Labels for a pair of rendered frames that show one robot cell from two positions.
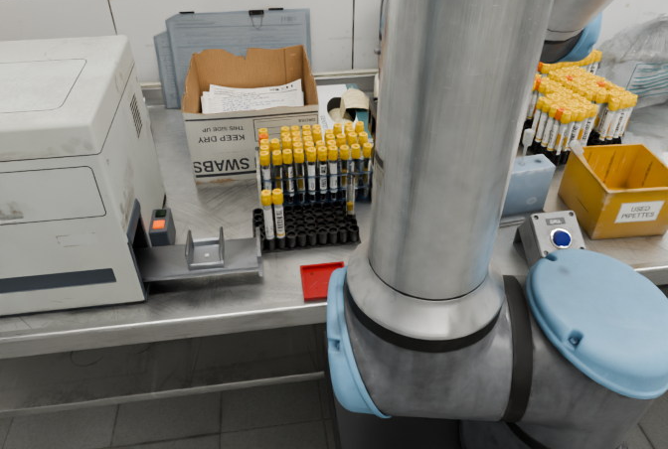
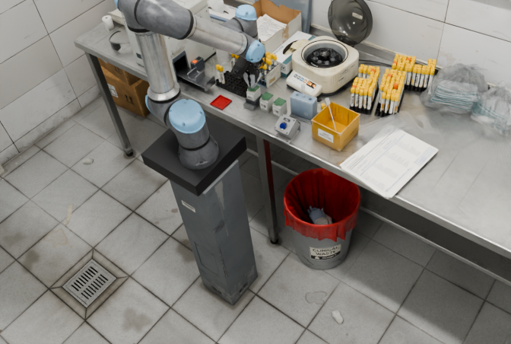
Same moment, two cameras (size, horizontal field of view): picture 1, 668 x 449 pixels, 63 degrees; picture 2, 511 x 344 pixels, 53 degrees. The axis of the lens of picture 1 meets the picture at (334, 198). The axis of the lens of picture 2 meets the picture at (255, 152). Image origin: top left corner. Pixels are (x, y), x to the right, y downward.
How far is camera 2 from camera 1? 1.68 m
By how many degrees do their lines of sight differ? 39
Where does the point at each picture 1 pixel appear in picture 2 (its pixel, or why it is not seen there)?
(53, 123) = not seen: hidden behind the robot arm
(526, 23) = (144, 49)
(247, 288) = (201, 93)
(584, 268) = (189, 104)
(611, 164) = (348, 117)
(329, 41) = (321, 11)
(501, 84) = (145, 56)
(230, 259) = (200, 81)
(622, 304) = (185, 113)
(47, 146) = not seen: hidden behind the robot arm
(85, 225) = not seen: hidden behind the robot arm
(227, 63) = (272, 7)
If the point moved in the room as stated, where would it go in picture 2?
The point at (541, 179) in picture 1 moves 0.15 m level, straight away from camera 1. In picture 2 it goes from (307, 106) to (342, 96)
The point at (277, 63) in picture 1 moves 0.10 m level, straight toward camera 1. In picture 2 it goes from (290, 14) to (277, 25)
